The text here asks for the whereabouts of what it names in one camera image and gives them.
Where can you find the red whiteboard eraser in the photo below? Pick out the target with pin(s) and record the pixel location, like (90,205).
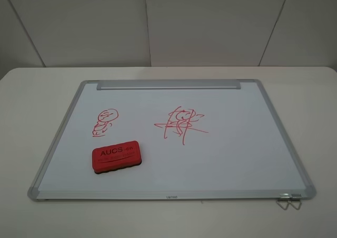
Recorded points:
(115,157)

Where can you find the left metal hanging clip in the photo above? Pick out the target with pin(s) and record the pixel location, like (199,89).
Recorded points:
(284,201)

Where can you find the white whiteboard with aluminium frame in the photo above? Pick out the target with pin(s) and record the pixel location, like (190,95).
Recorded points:
(195,145)

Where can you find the metal hanging clip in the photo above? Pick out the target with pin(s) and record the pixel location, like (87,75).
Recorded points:
(284,201)
(295,200)

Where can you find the grey aluminium marker tray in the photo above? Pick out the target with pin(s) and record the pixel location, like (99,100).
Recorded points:
(168,85)

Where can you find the right metal hanging clip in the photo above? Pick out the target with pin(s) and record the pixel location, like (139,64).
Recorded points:
(295,200)

